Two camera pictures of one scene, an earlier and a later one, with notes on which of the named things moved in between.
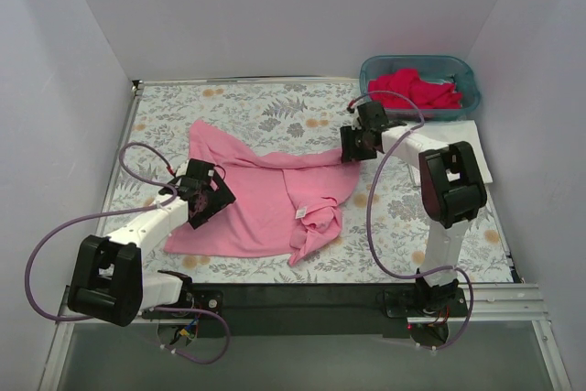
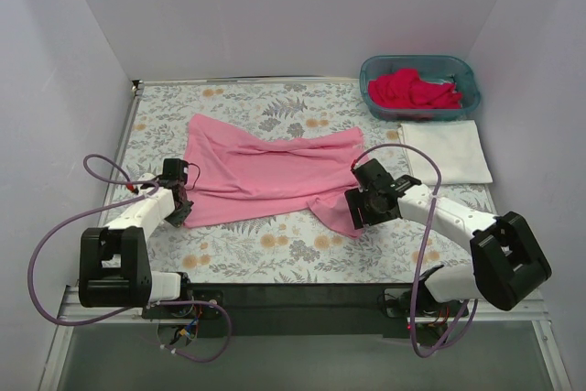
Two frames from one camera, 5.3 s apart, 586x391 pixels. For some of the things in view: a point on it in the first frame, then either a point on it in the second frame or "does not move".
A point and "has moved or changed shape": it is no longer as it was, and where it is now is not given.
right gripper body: (350, 145) -> (353, 209)
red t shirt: (405, 88) does not move
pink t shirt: (282, 209) has moved or changed shape
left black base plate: (211, 300) does not move
